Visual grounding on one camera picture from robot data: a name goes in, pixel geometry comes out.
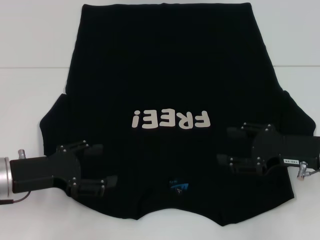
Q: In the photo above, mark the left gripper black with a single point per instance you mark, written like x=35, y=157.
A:
x=50, y=170

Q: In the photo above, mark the black shirt with FREE print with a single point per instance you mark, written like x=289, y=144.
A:
x=160, y=75

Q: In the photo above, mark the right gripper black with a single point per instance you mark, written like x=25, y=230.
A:
x=272, y=147

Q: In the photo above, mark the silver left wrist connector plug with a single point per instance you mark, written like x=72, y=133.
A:
x=22, y=153

